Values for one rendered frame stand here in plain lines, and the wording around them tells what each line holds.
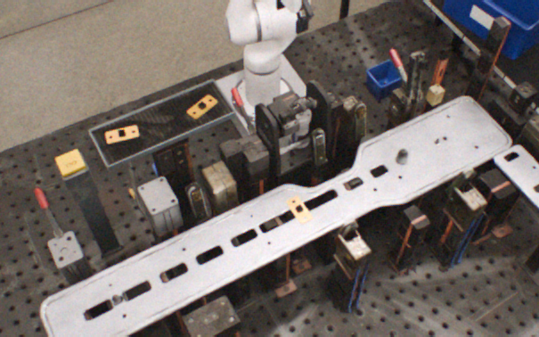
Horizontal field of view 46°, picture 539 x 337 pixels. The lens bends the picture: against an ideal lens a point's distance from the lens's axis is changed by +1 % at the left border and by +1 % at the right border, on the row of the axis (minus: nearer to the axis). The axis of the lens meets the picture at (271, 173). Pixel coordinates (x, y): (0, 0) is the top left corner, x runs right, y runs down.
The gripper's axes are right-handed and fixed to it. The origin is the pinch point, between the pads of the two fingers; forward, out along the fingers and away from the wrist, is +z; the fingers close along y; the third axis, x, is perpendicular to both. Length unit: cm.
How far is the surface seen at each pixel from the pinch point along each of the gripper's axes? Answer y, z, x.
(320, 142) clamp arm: 12.5, 37.5, 2.9
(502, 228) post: 48, 74, 51
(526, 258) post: 60, 74, 51
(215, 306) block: 40, 42, -44
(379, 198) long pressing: 33, 45, 10
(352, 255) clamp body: 45, 40, -7
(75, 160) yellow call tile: -8, 29, -59
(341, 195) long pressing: 27, 45, 2
